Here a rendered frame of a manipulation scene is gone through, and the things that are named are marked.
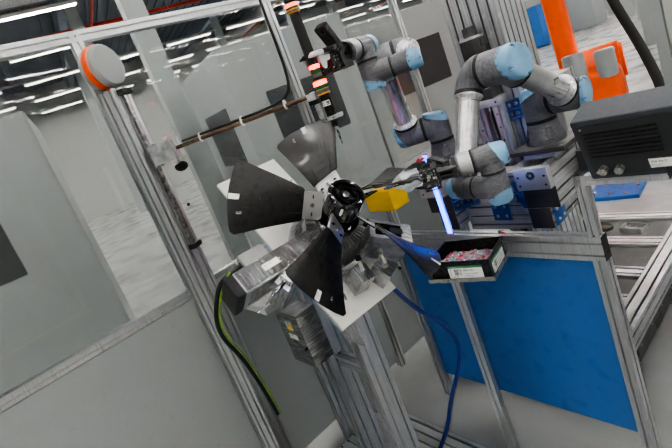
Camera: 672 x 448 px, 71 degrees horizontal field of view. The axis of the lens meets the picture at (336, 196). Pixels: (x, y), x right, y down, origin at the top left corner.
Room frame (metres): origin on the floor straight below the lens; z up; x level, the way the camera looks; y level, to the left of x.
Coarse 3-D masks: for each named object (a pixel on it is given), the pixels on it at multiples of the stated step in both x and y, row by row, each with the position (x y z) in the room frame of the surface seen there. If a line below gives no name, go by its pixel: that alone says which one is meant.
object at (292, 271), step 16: (320, 240) 1.28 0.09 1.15; (336, 240) 1.34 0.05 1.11; (304, 256) 1.21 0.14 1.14; (320, 256) 1.25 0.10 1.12; (336, 256) 1.31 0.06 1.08; (288, 272) 1.16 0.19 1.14; (304, 272) 1.19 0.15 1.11; (320, 272) 1.22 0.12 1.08; (336, 272) 1.28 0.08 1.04; (304, 288) 1.16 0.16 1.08; (320, 288) 1.20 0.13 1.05; (336, 288) 1.24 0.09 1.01; (320, 304) 1.17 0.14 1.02; (336, 304) 1.21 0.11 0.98
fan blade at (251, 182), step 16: (240, 160) 1.44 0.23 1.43; (240, 176) 1.41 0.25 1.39; (256, 176) 1.42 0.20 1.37; (272, 176) 1.42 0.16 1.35; (240, 192) 1.39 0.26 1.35; (256, 192) 1.40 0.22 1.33; (272, 192) 1.41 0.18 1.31; (288, 192) 1.41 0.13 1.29; (240, 208) 1.38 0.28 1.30; (256, 208) 1.39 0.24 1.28; (272, 208) 1.40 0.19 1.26; (288, 208) 1.41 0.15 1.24; (240, 224) 1.37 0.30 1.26; (256, 224) 1.38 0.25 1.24; (272, 224) 1.40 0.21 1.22
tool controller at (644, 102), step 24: (624, 96) 1.17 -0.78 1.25; (648, 96) 1.11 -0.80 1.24; (576, 120) 1.20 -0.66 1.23; (600, 120) 1.15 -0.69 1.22; (624, 120) 1.10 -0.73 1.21; (648, 120) 1.07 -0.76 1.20; (600, 144) 1.17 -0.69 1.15; (624, 144) 1.13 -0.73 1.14; (648, 144) 1.09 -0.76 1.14; (600, 168) 1.19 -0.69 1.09; (624, 168) 1.15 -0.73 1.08; (648, 168) 1.12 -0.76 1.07
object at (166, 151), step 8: (152, 144) 1.73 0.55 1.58; (160, 144) 1.67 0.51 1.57; (168, 144) 1.66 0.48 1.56; (176, 144) 1.70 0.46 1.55; (152, 152) 1.69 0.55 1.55; (160, 152) 1.68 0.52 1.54; (168, 152) 1.67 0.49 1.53; (176, 152) 1.68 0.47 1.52; (184, 152) 1.72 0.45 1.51; (152, 160) 1.71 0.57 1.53; (160, 160) 1.68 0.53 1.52; (168, 160) 1.67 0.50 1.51
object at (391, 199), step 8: (376, 192) 1.92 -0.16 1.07; (384, 192) 1.88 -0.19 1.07; (392, 192) 1.87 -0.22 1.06; (400, 192) 1.90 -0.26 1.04; (368, 200) 1.97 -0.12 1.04; (376, 200) 1.93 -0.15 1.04; (384, 200) 1.89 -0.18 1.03; (392, 200) 1.86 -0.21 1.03; (400, 200) 1.89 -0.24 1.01; (408, 200) 1.91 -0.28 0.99; (376, 208) 1.95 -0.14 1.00; (384, 208) 1.91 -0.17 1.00; (392, 208) 1.87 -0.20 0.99
